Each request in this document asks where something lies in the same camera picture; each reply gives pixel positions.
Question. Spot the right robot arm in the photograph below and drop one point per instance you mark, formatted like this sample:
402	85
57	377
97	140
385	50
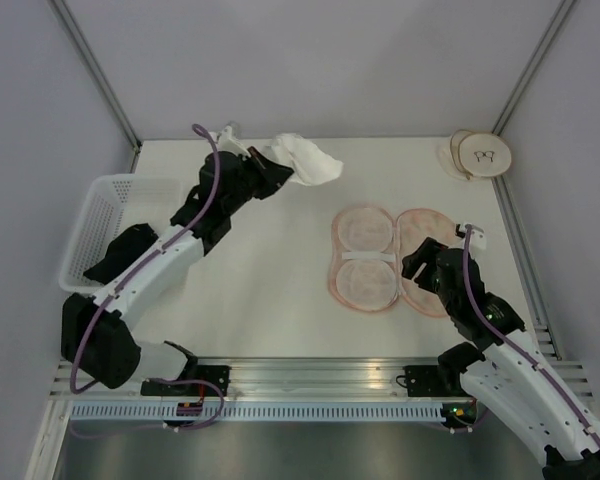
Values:
500	366

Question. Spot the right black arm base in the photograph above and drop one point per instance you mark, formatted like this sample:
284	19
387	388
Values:
424	381

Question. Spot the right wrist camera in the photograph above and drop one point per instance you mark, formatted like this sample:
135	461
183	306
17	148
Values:
471	237

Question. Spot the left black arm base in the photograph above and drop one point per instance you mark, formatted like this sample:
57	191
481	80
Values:
201	381

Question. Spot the floral laundry bag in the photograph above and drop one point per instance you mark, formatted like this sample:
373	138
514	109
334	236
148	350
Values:
368	245

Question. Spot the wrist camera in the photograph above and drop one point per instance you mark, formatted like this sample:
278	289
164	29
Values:
227	140
471	237

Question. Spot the white plastic basket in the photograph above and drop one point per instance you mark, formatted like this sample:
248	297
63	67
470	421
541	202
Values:
114	203

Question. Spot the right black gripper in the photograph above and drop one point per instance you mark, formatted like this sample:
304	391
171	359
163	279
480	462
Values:
424	253

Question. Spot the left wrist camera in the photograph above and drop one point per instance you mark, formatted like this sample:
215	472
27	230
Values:
227	140

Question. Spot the aluminium rail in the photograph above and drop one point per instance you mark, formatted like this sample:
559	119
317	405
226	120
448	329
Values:
305	379

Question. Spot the black garment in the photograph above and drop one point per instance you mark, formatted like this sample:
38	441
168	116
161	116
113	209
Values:
122	252

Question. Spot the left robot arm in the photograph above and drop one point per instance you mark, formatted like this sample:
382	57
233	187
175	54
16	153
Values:
97	329

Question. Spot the white slotted cable duct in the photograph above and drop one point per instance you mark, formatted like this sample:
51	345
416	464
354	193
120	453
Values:
428	412

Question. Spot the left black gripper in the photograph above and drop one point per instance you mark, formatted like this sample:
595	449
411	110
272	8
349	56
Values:
272	175

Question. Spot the white bra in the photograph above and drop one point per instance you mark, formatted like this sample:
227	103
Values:
310	165

